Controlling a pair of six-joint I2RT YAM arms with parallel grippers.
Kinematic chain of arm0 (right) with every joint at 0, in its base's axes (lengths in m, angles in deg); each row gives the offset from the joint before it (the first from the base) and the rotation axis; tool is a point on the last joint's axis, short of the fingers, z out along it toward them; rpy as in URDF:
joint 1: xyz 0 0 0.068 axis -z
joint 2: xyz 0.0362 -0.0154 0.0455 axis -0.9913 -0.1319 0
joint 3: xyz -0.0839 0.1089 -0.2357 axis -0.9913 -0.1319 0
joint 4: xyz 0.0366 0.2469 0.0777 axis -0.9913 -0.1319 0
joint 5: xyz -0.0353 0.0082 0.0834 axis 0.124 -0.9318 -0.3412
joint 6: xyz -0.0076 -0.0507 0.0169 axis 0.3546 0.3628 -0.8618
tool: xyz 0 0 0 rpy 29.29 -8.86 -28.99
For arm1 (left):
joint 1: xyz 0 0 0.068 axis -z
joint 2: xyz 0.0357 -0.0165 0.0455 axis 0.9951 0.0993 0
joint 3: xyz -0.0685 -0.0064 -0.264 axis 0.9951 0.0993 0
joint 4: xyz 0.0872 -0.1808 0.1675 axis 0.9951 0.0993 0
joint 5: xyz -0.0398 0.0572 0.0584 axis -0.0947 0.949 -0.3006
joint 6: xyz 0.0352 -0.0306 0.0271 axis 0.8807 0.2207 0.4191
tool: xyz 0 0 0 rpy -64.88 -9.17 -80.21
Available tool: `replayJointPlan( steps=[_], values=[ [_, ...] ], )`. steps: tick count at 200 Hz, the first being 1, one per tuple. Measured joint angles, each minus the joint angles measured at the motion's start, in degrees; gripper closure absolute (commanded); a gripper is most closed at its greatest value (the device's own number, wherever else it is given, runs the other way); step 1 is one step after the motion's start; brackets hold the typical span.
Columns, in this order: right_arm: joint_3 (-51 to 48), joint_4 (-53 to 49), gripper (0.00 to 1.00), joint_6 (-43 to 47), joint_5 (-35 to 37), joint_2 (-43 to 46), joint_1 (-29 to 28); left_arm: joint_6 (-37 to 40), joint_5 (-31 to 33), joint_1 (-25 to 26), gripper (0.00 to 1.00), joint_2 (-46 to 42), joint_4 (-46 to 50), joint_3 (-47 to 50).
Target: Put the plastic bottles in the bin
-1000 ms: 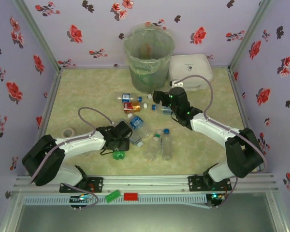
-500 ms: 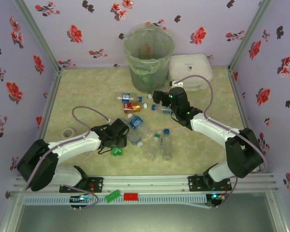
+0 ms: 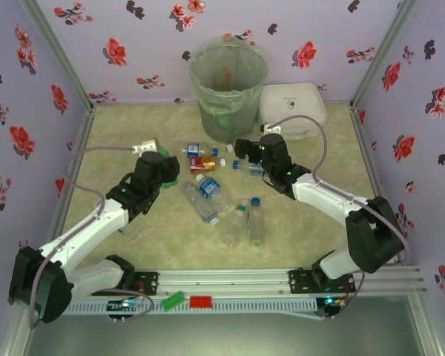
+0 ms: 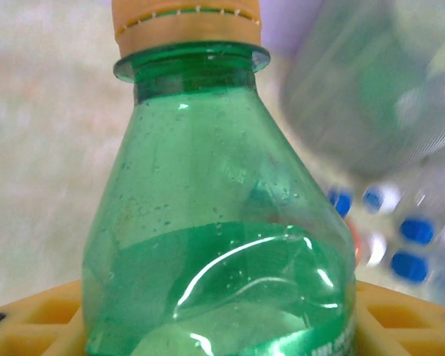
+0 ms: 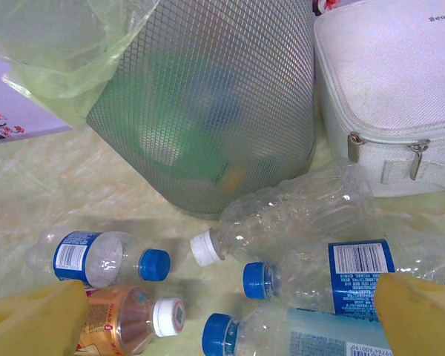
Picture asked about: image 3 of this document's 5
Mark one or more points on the clear bottle white cap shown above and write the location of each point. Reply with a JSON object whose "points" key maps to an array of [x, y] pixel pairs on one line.
{"points": [[229, 148]]}

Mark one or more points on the aluminium frame post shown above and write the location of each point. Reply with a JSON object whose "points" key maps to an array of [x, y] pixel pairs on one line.
{"points": [[381, 55], [60, 55]]}

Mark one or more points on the green plastic block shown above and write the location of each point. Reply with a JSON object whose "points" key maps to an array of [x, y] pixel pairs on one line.
{"points": [[173, 301]]}

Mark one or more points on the black right mount plate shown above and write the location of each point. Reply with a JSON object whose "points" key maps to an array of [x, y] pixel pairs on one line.
{"points": [[300, 282]]}

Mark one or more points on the controller circuit board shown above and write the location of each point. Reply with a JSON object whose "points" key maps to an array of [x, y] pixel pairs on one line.
{"points": [[120, 306], [330, 302]]}

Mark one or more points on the grey metal panel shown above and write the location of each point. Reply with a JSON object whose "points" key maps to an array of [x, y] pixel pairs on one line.
{"points": [[222, 337]]}

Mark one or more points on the aluminium frame leg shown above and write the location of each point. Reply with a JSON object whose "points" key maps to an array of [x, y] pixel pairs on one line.
{"points": [[424, 326], [11, 341]]}

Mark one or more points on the black mount plate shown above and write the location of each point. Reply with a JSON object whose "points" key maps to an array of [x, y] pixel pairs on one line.
{"points": [[300, 282], [150, 283]]}

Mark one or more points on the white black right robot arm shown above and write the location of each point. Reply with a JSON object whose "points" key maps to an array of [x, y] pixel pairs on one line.
{"points": [[326, 194]]}

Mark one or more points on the right controller circuit board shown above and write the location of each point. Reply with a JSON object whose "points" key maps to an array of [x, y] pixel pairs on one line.
{"points": [[330, 302]]}

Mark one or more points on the tall clear bottle blue cap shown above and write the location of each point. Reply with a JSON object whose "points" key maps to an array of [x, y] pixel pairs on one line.
{"points": [[256, 226]]}

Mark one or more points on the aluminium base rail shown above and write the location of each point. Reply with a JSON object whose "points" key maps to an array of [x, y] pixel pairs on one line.
{"points": [[222, 282]]}

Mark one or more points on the red plastic block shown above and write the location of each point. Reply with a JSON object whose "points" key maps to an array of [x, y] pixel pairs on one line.
{"points": [[201, 302]]}

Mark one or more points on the black left mount plate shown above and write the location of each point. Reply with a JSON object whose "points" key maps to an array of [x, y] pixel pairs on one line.
{"points": [[150, 283]]}

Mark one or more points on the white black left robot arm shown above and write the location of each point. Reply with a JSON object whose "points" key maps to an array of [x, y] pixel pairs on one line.
{"points": [[89, 230]]}

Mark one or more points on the clear bottle red white label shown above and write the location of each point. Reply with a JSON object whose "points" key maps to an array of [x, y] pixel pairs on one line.
{"points": [[200, 204]]}

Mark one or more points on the left controller circuit board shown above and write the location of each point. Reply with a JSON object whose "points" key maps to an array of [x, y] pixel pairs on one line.
{"points": [[120, 306]]}

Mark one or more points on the clear bottle blue label blue cap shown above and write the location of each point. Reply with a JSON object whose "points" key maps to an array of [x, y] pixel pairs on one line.
{"points": [[194, 150]]}

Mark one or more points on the white plastic lidded box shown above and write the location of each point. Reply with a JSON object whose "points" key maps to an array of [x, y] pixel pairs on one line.
{"points": [[293, 100]]}

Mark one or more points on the grey translucent trash bin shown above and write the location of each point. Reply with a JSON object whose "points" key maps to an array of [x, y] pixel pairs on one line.
{"points": [[226, 133]]}

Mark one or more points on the clear plastic bin liner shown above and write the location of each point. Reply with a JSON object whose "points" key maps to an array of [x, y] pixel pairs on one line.
{"points": [[207, 100]]}

